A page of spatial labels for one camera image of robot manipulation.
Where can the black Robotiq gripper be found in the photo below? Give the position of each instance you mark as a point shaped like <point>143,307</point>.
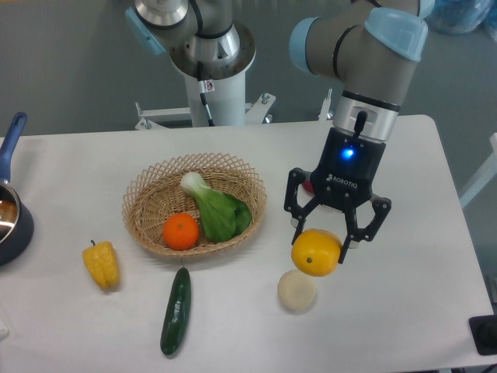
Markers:
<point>346,175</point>

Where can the yellow mango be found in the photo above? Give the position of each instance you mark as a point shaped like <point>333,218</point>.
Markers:
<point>316,252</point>

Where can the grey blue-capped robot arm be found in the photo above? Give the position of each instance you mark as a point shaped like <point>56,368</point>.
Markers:
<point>372,48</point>

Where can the woven wicker basket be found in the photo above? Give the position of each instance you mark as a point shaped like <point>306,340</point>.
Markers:
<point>156,194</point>

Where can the red object behind gripper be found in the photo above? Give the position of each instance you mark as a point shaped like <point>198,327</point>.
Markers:
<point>307,185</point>

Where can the pale round white vegetable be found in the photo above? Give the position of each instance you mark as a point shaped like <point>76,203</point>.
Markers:
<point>296,291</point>

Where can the green bok choy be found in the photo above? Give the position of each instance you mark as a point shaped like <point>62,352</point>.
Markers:
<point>222,216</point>

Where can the orange fruit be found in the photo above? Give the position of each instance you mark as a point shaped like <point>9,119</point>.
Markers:
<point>180,232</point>

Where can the black device at edge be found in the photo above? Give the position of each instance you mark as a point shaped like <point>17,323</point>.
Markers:
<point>483,330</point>

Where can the dark green cucumber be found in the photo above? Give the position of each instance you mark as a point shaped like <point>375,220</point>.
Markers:
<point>177,313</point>

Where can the blue plastic bag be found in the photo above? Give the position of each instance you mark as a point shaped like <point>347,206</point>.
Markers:
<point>458,17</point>

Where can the yellow bell pepper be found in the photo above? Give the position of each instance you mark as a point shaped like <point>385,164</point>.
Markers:
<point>101,262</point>

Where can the white frame at right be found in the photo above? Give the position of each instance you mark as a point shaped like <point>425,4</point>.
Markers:
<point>481,177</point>

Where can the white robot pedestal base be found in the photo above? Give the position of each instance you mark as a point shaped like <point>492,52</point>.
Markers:
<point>214,72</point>

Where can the blue handled saucepan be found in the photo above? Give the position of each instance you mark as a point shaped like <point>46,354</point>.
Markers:
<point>17,226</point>

